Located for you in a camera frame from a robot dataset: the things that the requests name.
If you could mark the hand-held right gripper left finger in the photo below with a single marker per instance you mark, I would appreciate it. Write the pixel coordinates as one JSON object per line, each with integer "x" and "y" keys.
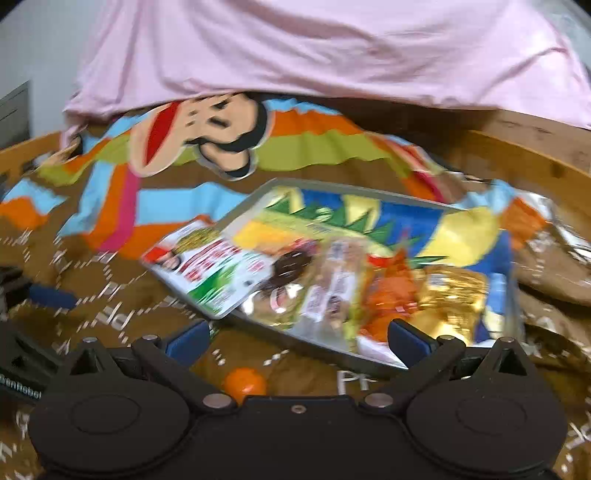
{"x": 187, "y": 340}

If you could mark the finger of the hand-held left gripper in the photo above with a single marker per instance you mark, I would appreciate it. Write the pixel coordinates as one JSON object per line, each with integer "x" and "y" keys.
{"x": 27, "y": 346}
{"x": 53, "y": 297}

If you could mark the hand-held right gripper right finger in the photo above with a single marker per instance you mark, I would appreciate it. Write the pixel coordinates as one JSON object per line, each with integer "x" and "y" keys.
{"x": 408, "y": 340}

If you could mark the orange snack packet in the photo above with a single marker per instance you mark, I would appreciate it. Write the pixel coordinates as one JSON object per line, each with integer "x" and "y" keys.
{"x": 392, "y": 295}

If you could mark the gold foil packet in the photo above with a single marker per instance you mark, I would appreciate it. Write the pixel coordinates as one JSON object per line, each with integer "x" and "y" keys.
{"x": 455, "y": 295}

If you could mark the green and white snack packet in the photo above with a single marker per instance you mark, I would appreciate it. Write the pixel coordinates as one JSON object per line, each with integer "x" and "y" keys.
{"x": 207, "y": 272}

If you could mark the clear bread packet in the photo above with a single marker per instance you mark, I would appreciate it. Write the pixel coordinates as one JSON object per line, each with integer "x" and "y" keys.
{"x": 332, "y": 286}

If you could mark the grey tray with dinosaur print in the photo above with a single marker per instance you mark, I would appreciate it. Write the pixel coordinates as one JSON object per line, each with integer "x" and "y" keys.
{"x": 415, "y": 221}

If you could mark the small orange ball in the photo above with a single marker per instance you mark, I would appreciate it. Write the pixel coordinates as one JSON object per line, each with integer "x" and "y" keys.
{"x": 244, "y": 385}

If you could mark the brown printed blanket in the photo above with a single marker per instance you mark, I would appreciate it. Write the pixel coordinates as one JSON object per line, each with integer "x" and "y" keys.
{"x": 115, "y": 207}

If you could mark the grey framed panel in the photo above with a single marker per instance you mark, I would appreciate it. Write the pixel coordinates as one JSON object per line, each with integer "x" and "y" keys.
{"x": 14, "y": 115}

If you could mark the silver foil sheet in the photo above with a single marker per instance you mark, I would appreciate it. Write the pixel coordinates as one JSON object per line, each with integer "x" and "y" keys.
{"x": 568, "y": 230}

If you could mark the pink bed sheet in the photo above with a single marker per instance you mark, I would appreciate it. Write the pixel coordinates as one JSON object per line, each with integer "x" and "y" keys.
{"x": 300, "y": 46}

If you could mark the wooden bed frame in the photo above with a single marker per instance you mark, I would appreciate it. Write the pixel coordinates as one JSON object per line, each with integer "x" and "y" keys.
{"x": 531, "y": 147}

